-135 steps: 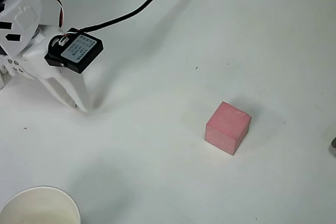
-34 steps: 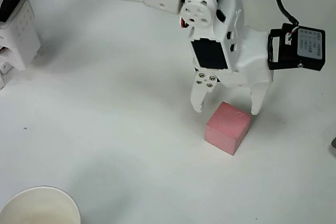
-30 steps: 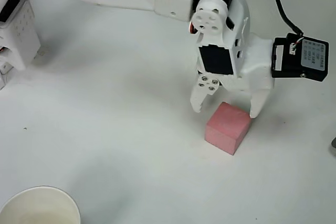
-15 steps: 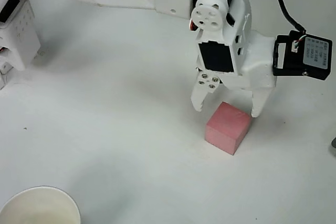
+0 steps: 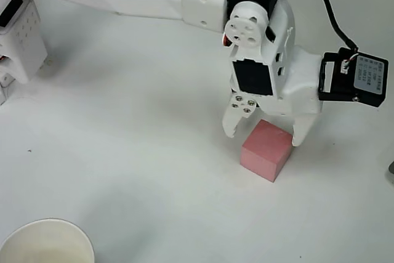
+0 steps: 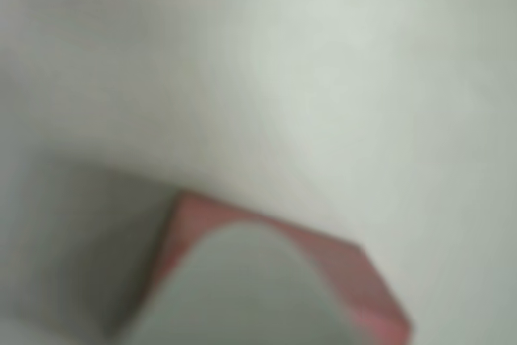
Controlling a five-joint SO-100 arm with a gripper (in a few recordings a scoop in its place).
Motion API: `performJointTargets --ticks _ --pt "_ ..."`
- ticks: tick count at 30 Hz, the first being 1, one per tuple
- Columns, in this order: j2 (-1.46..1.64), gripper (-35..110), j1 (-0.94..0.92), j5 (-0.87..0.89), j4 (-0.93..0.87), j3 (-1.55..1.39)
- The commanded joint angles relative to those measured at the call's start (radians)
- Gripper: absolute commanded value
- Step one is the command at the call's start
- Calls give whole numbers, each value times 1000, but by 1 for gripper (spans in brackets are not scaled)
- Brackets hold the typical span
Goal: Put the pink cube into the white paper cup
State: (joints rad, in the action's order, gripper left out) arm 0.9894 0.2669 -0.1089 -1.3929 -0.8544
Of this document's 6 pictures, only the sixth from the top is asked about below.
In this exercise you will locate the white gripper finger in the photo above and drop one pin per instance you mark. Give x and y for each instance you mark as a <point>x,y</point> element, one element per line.
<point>250,292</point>

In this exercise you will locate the pink foam cube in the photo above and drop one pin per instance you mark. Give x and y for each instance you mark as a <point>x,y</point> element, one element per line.
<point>363,280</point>

